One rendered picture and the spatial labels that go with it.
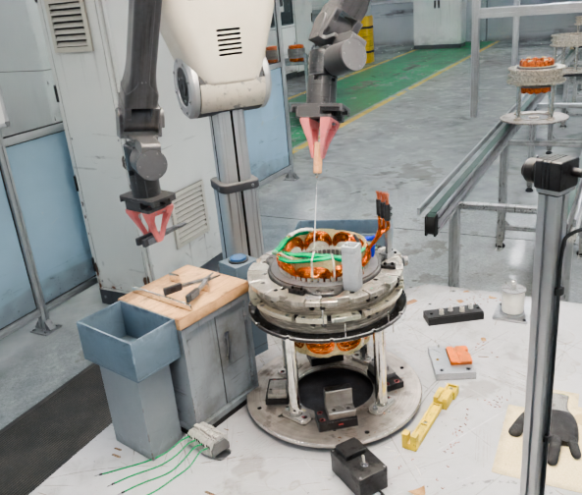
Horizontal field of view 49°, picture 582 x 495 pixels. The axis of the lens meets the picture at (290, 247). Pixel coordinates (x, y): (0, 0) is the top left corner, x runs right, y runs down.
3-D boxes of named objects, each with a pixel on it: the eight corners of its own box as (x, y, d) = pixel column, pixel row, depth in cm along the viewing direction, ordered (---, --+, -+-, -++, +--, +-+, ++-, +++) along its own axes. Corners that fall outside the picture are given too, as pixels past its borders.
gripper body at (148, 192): (153, 211, 122) (146, 174, 119) (119, 204, 128) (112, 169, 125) (178, 200, 127) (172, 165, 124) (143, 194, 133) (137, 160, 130)
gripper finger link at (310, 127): (332, 156, 118) (335, 105, 118) (296, 155, 121) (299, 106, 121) (342, 160, 125) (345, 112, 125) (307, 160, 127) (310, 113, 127)
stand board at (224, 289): (181, 331, 122) (179, 320, 121) (119, 308, 133) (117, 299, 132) (249, 291, 136) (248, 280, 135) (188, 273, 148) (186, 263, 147)
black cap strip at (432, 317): (484, 319, 168) (484, 311, 168) (428, 326, 167) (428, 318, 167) (477, 310, 173) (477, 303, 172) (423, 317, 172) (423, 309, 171)
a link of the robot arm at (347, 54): (349, 35, 128) (316, 14, 123) (387, 22, 118) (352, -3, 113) (332, 90, 126) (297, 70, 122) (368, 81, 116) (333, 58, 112)
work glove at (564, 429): (578, 477, 113) (579, 468, 112) (500, 459, 119) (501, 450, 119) (589, 401, 133) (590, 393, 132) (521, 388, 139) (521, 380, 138)
